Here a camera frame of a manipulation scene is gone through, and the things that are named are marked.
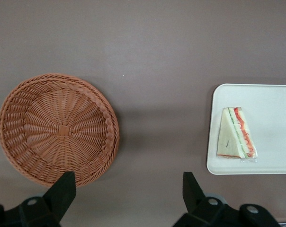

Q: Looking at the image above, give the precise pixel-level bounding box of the brown round wicker basket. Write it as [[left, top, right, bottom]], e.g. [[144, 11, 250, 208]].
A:
[[0, 73, 121, 189]]

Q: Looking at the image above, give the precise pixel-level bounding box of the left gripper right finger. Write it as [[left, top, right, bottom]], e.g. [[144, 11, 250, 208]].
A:
[[172, 172, 280, 227]]

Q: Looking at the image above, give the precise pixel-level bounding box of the cream plastic tray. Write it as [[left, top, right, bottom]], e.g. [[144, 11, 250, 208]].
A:
[[206, 83, 286, 176]]

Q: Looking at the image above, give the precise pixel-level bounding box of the triangle sandwich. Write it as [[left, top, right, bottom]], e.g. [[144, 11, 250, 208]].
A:
[[215, 106, 259, 165]]

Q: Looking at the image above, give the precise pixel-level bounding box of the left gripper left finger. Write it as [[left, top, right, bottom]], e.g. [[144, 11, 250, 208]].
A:
[[0, 170, 77, 227]]

